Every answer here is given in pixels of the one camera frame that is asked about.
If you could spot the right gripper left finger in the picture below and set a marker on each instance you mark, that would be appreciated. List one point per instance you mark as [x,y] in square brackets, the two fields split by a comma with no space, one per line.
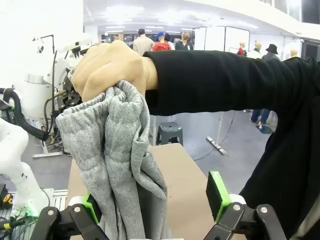
[62,222]

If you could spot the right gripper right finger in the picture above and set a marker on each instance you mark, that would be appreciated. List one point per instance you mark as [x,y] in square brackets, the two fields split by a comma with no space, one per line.
[232,217]

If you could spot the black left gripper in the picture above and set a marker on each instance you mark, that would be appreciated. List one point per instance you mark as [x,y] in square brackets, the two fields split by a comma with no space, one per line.
[70,98]

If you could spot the grey training pants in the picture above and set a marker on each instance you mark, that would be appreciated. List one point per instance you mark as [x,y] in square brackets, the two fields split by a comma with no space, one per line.
[120,150]

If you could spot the person's right forearm black sleeve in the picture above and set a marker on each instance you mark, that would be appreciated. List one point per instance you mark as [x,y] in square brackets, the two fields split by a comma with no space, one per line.
[195,80]

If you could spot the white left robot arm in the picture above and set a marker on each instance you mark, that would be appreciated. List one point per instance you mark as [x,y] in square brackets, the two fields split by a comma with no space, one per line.
[37,100]

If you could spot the person's right hand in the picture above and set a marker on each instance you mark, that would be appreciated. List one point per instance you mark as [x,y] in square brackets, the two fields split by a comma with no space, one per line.
[110,67]

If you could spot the thin black stand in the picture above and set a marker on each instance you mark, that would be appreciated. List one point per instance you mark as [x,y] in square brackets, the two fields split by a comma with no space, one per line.
[53,62]

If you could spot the yellow black tape measure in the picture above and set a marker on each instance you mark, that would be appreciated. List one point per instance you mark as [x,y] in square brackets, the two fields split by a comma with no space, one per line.
[7,201]

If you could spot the white power strip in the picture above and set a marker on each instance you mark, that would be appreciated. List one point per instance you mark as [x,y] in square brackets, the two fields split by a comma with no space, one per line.
[217,147]

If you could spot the person in black cardigan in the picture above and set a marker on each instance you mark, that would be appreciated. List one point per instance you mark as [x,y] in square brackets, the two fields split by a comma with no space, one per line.
[287,150]

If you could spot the man in beige jacket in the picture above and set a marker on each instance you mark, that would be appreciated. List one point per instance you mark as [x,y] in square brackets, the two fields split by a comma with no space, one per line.
[142,43]

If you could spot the grey plastic stool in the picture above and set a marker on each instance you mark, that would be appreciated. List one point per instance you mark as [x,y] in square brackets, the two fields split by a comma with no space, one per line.
[170,130]

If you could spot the mannequin legs in blue jeans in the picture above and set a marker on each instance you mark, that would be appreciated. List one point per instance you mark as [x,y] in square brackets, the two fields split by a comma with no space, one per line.
[265,116]

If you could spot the blue cap red shirt figure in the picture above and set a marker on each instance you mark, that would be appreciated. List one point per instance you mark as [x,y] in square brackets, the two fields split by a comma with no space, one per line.
[163,46]

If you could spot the person in dark top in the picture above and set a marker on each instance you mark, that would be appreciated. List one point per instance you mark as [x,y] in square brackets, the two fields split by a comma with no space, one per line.
[184,43]

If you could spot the mannequin with black hat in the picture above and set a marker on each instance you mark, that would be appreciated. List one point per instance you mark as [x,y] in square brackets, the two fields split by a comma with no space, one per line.
[272,48]

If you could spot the mannequin in black yellow clothes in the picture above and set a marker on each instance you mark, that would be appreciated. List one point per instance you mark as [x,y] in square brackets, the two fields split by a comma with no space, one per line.
[293,53]

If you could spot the white partition panel black frame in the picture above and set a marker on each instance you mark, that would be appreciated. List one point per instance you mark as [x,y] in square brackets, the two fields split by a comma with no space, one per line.
[237,37]

